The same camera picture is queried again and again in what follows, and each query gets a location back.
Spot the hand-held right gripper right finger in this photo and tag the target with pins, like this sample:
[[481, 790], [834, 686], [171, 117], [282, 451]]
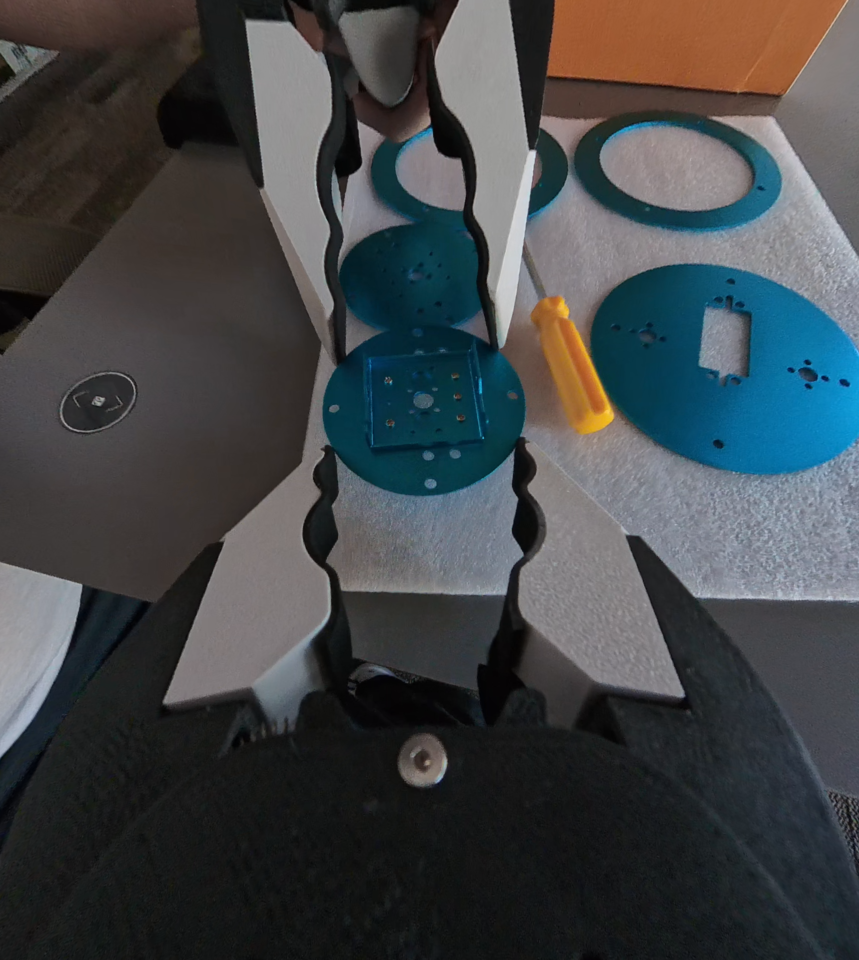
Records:
[[587, 600]]

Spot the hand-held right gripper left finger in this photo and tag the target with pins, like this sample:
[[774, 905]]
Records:
[[264, 600]]

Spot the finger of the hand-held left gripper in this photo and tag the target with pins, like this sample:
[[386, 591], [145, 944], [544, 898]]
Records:
[[287, 135], [497, 150]]

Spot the small blue round plate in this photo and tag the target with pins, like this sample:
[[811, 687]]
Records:
[[358, 457], [377, 292]]

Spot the blue square metal bracket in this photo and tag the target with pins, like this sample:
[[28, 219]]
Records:
[[444, 431]]

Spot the round black desk control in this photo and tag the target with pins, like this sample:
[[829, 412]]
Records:
[[97, 401]]

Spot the white foam sheet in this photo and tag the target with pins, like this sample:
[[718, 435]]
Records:
[[624, 525]]

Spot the orange cardboard box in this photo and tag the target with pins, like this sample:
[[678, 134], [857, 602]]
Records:
[[662, 45]]

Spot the large blue oval plate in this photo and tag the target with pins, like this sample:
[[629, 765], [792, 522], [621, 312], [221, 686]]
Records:
[[662, 405]]

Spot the person's white shirt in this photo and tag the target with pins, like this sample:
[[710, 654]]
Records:
[[2, 660]]

